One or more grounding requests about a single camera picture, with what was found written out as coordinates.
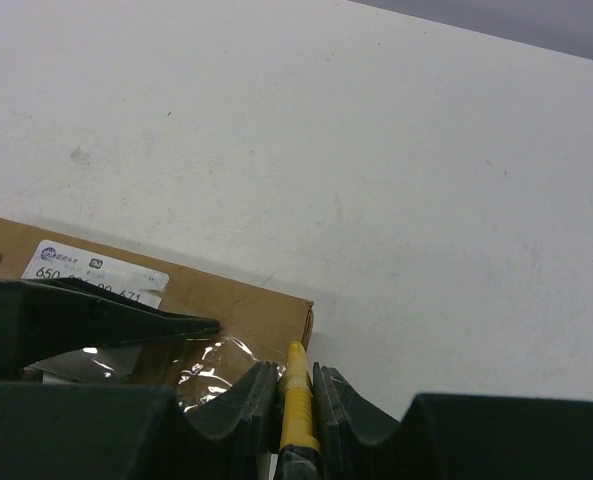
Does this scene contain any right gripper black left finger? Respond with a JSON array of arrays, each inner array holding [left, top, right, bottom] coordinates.
[[0, 362, 277, 479]]

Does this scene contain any brown cardboard express box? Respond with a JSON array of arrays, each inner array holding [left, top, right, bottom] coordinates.
[[0, 218, 314, 408]]

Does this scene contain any yellow utility knife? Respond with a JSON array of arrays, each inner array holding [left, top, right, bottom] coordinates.
[[274, 341, 323, 480]]

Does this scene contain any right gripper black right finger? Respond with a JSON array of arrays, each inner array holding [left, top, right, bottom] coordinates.
[[313, 365, 593, 479]]

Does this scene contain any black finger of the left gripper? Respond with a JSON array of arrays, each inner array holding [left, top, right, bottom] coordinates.
[[0, 278, 221, 381]]

